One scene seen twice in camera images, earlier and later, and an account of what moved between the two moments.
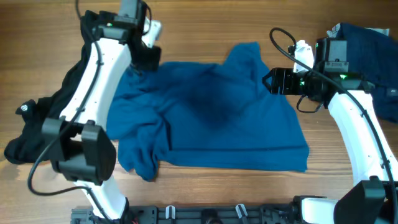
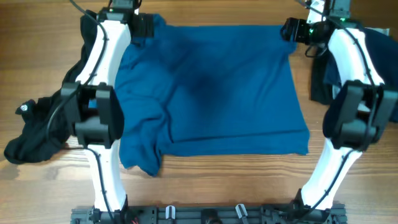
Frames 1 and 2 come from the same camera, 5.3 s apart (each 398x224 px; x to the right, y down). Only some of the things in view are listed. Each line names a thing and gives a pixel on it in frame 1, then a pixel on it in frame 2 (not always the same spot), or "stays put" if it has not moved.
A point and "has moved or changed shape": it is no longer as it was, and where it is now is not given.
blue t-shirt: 191,112 has moved or changed shape
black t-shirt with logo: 31,146 stays put
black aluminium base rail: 295,214 stays put
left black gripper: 150,64 → 145,26
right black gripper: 285,87 → 300,24
